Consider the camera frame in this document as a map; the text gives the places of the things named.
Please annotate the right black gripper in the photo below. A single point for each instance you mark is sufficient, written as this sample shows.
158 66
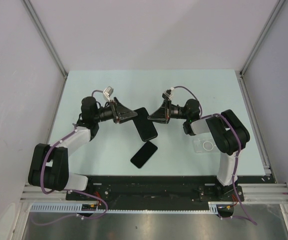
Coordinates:
163 114

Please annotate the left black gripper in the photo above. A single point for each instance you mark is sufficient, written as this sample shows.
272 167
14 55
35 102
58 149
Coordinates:
120 112

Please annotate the black smartphone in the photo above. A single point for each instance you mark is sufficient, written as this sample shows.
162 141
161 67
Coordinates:
144 154

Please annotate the clear phone case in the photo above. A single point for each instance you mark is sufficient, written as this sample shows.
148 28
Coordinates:
204 146

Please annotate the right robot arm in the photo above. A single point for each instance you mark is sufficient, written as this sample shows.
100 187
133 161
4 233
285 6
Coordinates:
229 134

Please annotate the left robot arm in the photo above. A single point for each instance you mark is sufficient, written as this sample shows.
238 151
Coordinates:
49 167

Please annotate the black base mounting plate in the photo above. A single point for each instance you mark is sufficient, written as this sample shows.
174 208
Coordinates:
159 192

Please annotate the right aluminium side rail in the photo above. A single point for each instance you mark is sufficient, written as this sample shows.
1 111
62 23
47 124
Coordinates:
254 123

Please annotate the white slotted cable duct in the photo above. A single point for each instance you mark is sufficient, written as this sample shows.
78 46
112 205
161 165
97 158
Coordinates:
85 208

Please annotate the left aluminium frame post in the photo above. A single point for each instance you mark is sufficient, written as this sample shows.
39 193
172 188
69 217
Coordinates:
32 13

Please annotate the aluminium frame post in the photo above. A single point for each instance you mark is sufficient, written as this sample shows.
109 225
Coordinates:
32 13
263 35

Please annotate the right aluminium frame post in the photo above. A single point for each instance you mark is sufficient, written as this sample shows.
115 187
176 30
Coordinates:
263 35

